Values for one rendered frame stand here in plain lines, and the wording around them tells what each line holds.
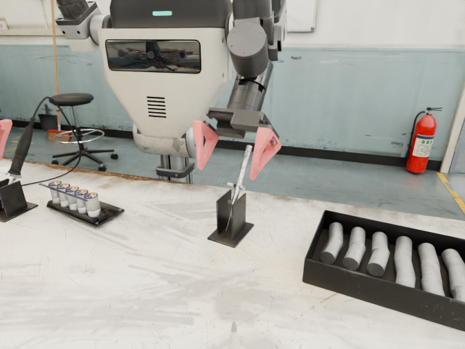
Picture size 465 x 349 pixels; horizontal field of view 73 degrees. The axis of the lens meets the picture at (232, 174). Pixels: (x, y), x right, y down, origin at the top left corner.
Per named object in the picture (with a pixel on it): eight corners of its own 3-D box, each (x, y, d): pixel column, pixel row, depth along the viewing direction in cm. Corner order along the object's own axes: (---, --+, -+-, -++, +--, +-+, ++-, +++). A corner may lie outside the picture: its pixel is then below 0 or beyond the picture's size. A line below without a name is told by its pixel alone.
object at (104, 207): (46, 210, 68) (45, 205, 67) (76, 196, 74) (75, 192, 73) (97, 230, 61) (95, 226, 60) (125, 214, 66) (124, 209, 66)
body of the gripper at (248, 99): (260, 122, 48) (272, 79, 49) (203, 116, 52) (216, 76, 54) (272, 139, 53) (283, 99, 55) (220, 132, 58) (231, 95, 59)
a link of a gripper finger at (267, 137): (257, 175, 45) (274, 115, 47) (214, 167, 48) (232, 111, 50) (271, 187, 51) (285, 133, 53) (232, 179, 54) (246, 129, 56)
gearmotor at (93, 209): (96, 213, 64) (91, 190, 62) (104, 216, 63) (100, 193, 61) (86, 219, 62) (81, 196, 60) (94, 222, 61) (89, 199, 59)
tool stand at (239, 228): (248, 249, 62) (262, 194, 63) (228, 248, 53) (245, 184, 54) (222, 241, 64) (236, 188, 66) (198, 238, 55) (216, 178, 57)
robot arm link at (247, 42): (281, 33, 58) (234, 37, 59) (279, -19, 47) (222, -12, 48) (281, 93, 55) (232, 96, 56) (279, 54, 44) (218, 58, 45)
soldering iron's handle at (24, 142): (23, 176, 67) (41, 120, 69) (12, 174, 65) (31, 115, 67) (15, 174, 68) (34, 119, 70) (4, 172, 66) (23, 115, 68)
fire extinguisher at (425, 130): (404, 165, 284) (418, 104, 262) (423, 167, 279) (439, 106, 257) (407, 172, 271) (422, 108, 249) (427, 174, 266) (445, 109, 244)
